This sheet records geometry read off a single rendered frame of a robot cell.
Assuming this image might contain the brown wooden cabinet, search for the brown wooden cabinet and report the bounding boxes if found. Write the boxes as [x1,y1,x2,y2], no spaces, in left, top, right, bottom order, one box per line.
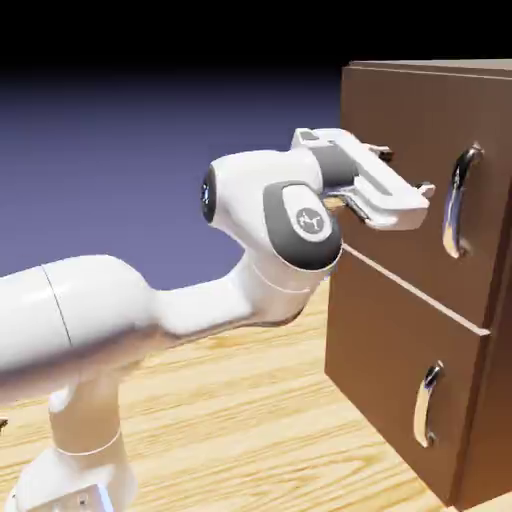
[324,59,512,512]

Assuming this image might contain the brown cabinet door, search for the brown cabinet door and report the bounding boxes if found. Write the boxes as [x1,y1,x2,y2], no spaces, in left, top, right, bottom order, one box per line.
[324,245,492,508]
[330,65,512,336]

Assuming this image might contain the curved silver metal handle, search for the curved silver metal handle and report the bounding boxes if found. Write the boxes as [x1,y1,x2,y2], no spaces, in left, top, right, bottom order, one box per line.
[413,360,446,450]
[441,142,485,260]

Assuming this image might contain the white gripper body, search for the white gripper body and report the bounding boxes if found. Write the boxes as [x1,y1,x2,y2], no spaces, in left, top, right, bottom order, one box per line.
[330,128,432,232]

